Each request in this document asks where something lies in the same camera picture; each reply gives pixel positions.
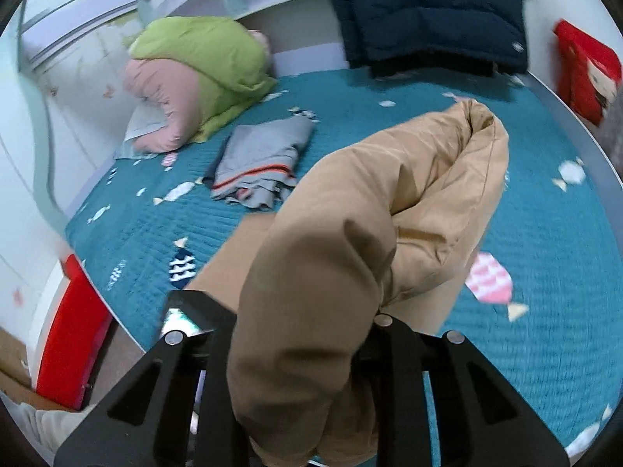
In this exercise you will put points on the tan jacket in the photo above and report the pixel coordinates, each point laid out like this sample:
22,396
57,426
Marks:
340,233

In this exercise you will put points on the pink pillow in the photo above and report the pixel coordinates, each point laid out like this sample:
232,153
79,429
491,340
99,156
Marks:
155,102

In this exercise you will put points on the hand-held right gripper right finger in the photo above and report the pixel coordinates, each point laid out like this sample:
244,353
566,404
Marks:
389,350

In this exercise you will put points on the person's trouser leg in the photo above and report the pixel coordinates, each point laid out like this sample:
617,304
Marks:
34,428

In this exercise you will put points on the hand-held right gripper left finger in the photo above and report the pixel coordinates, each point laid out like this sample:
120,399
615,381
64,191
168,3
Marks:
219,374

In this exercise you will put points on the green blanket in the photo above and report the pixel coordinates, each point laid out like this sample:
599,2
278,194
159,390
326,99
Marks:
204,53

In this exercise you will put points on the red box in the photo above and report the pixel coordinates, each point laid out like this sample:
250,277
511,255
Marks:
68,340

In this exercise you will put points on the navy and yellow puffer jacket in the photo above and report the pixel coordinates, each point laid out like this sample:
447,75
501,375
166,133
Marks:
428,9

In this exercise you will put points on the teal fish print bedspread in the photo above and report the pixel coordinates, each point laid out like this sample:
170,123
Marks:
535,233

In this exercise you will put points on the red bag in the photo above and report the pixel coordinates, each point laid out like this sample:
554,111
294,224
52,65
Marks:
584,78

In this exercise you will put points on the grey folded clothes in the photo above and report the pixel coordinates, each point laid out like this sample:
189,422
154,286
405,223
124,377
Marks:
263,155

